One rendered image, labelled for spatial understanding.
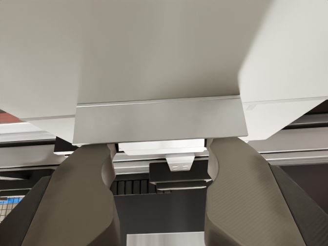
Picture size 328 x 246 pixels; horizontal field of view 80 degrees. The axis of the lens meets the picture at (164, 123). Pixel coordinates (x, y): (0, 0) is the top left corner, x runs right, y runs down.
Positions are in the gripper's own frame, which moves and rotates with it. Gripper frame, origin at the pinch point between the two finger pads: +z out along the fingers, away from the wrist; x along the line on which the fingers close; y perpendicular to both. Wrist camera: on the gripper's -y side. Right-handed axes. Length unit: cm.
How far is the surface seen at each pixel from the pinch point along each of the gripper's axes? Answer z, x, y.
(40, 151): 27.3, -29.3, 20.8
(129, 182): 30.8, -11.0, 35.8
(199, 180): 16.9, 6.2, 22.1
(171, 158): 8.5, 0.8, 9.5
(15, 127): 8.4, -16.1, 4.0
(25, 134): 10.2, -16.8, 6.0
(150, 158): 24.0, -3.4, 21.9
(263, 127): 2.8, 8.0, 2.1
